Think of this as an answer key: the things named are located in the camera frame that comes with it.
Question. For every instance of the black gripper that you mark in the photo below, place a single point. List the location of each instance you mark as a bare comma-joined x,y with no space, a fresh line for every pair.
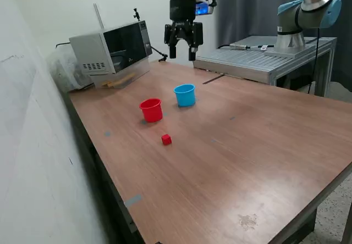
182,10

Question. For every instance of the small red cube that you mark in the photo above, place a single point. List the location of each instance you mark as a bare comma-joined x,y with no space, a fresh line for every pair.
166,139

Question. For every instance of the silver blue UR5e robot arm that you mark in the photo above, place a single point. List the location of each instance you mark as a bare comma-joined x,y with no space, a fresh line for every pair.
305,13

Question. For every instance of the aluminium robot base table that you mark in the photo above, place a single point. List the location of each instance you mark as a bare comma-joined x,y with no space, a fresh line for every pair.
247,60

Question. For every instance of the blue plastic bin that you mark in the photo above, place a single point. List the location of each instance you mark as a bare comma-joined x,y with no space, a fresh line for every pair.
184,98

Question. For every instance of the red plastic bin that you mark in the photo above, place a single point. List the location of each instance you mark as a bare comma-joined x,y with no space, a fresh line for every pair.
151,113

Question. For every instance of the flat metal strip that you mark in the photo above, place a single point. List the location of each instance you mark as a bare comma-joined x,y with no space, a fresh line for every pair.
213,78

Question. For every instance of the wooden stick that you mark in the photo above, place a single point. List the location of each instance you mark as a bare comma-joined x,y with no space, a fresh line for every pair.
123,79
107,84

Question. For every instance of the thin white rod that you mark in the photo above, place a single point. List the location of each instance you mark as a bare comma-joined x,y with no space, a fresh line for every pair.
98,16

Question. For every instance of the silver microwave oven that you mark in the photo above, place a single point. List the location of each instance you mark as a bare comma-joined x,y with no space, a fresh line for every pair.
90,51

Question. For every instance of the clear plastic bag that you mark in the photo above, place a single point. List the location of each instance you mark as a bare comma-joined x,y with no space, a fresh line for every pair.
63,71

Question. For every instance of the blue-lit wrist camera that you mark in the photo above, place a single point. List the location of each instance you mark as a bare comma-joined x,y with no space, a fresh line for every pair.
204,8

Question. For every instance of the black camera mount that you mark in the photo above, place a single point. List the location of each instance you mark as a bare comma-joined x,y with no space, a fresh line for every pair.
136,14

